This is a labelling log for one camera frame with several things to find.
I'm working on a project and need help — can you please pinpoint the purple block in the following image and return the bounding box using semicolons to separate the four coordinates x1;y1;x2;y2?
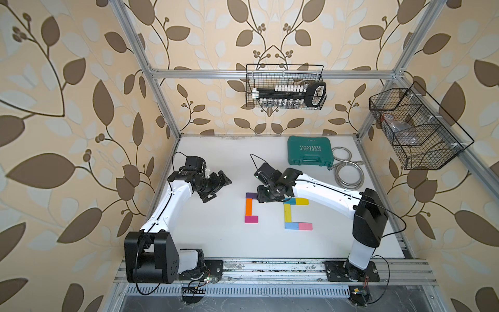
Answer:
246;192;258;200

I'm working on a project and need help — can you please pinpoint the orange block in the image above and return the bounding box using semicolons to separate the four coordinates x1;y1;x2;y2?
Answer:
245;198;253;217

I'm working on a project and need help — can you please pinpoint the teal block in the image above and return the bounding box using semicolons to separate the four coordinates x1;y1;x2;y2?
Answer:
283;198;296;205

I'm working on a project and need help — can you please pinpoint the small yellow block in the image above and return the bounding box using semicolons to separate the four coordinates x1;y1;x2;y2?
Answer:
295;198;309;205

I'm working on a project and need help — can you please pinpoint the magenta block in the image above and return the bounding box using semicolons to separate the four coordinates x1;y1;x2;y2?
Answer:
244;215;259;224

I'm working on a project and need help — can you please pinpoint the long yellow block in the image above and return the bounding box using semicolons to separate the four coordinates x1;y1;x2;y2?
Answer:
284;204;292;223

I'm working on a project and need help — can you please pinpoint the light blue block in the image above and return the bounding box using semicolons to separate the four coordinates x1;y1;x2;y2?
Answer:
285;222;300;230

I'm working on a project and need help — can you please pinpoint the pink block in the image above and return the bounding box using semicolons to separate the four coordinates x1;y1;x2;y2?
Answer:
298;222;313;231

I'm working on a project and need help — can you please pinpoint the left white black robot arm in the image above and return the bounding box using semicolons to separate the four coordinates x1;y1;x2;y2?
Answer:
124;156;232;284

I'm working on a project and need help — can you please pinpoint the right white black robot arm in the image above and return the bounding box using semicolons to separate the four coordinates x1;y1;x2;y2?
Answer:
254;162;389;281

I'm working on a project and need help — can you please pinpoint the green plastic tool case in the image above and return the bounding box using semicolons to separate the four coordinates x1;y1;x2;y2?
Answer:
287;136;334;167

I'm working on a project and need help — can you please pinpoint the black white tool in basket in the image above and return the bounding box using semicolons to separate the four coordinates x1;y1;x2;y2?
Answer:
249;81;327;110

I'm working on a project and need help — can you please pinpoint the plastic bag in basket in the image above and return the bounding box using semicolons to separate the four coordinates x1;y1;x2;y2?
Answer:
383;114;420;146

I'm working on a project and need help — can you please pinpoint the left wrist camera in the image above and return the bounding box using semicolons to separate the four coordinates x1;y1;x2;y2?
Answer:
183;156;206;174

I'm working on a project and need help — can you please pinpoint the coiled metal hose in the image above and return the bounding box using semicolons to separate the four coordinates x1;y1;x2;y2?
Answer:
329;146;365;191

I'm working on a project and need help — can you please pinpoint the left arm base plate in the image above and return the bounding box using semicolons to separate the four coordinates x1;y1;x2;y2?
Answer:
178;259;224;283

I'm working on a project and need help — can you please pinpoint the aluminium frame rail front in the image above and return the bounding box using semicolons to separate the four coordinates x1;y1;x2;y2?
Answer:
114;256;438;287

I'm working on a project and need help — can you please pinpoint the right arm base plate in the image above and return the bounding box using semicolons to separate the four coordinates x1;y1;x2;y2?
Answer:
324;260;381;283

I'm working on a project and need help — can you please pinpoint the black wire basket back wall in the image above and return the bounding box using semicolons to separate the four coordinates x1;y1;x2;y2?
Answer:
245;63;327;111

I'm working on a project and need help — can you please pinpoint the black wire basket wall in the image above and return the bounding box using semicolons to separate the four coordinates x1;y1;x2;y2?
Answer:
245;63;327;111
369;81;474;170

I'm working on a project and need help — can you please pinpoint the black wire basket right wall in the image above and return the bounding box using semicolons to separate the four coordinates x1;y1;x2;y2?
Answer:
369;81;474;170

